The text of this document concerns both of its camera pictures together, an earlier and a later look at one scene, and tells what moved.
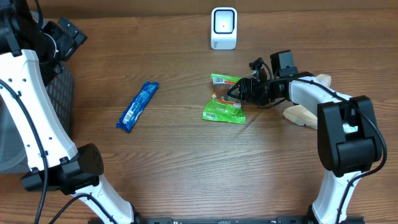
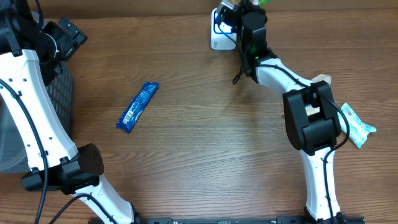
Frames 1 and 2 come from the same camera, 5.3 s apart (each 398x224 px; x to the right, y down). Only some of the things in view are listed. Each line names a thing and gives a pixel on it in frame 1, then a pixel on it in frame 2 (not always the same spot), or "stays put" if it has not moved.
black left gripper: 68,41 stays put
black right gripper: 244,82 → 244,6
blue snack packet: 131,114 stays put
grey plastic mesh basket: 14,157 stays put
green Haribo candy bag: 221,107 → 263,3
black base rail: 224,221 stays put
